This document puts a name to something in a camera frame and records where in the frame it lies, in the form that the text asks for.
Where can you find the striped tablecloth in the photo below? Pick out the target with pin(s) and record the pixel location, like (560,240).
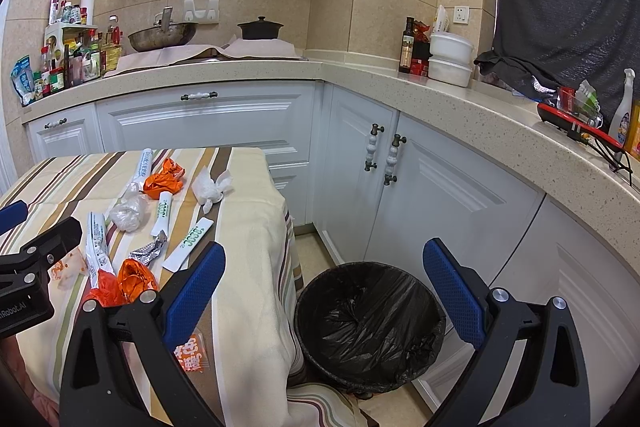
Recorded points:
(255,362)

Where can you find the dark hanging cloth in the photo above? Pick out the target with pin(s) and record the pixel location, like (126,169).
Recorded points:
(540,46)

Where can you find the drawer handle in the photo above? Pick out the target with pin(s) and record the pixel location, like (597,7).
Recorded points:
(197,96)
(55,124)

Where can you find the black lidded pot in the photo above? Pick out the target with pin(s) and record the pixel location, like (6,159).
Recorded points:
(260,29)

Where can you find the black trash bin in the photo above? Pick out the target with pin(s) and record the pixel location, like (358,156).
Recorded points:
(366,328)

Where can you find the spice rack with bottles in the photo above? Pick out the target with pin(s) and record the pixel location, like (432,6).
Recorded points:
(71,51)

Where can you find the white blue milk powder sachet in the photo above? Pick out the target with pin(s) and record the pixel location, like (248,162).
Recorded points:
(144,167)

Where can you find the steel wok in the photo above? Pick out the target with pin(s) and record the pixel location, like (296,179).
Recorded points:
(163,34)

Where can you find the white spray bottle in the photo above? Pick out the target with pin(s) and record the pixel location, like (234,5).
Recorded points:
(621,120)

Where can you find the cabinet door handle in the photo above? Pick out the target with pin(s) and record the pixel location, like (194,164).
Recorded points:
(372,147)
(392,159)

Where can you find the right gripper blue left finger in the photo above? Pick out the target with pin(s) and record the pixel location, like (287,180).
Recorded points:
(98,388)

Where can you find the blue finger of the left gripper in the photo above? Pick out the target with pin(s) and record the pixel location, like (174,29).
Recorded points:
(12,215)
(49,247)

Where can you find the blue white snack bag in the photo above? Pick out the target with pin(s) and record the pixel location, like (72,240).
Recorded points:
(23,84)

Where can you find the white wall socket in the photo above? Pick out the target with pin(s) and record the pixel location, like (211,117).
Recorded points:
(461,15)

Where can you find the white wall hook rack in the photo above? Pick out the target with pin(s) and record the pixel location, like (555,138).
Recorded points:
(208,16)

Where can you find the white green sachet small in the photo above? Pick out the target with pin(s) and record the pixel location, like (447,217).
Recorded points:
(161,225)

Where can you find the orange printed clear packet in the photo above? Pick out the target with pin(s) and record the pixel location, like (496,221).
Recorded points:
(192,355)

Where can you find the drawer handle centre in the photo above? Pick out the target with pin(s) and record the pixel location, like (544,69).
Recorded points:
(197,96)

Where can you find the dark oil bottle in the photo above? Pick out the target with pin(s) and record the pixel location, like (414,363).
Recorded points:
(406,50)

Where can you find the red tray with items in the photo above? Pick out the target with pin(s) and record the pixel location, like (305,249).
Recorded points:
(577,112)

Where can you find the red packages behind bottle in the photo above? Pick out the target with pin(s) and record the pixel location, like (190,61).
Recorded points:
(421,51)

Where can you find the drawer handle left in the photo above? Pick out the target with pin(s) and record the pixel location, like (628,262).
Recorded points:
(55,124)

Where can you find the white grey printed sachet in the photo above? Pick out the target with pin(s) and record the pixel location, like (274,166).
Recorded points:
(96,251)

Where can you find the white orange snack wrapper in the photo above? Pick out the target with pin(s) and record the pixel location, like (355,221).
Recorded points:
(69,269)

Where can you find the white stacked bowls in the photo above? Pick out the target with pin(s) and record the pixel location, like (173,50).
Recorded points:
(451,59)

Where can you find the orange plastic bag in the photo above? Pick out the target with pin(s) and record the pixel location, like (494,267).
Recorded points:
(108,292)

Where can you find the silver foil wrapper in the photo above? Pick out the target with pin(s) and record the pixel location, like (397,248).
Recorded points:
(149,252)

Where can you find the beige stove cover cloth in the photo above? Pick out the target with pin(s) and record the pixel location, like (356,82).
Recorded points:
(238,49)

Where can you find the paper towel roll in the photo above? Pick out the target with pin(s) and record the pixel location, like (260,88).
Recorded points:
(88,7)

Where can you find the cabinet door handle left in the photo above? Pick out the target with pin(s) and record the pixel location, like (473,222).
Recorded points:
(372,147)

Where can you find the yellow cooking oil bottle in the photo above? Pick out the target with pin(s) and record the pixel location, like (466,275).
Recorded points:
(111,49)

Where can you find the clear plastic bag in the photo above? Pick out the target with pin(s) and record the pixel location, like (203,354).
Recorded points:
(131,211)

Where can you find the cabinet door handle right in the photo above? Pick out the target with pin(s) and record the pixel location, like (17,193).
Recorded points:
(392,159)

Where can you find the white tissue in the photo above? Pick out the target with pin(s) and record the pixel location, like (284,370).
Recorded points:
(209,191)

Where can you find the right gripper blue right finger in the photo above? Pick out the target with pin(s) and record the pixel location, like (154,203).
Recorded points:
(550,387)

